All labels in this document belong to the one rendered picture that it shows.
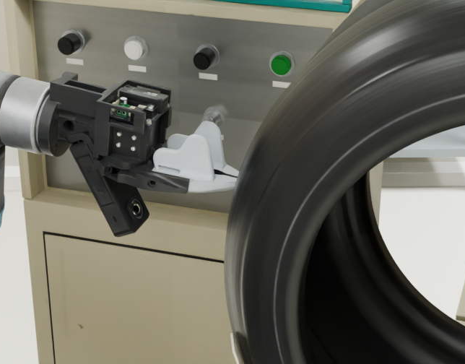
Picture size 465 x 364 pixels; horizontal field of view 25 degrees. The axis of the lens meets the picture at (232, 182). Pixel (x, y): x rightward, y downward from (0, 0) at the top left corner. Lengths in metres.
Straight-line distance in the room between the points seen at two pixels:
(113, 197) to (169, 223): 0.64
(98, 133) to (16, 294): 2.29
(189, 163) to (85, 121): 0.12
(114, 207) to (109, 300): 0.75
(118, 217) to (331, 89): 0.32
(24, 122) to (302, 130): 0.32
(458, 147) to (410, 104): 3.05
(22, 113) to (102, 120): 0.09
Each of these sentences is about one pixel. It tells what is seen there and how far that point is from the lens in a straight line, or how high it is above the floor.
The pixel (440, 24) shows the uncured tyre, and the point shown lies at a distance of 0.85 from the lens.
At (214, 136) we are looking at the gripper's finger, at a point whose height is 1.28.
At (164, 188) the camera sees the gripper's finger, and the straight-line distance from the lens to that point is 1.04.
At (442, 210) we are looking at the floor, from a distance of 3.83.
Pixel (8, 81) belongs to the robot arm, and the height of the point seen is 1.32.
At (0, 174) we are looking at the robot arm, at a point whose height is 1.21.
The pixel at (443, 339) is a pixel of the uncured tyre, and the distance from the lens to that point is 1.28.
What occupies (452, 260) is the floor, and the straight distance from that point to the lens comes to 3.51.
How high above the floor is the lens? 1.69
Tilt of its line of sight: 25 degrees down
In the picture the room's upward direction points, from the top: straight up
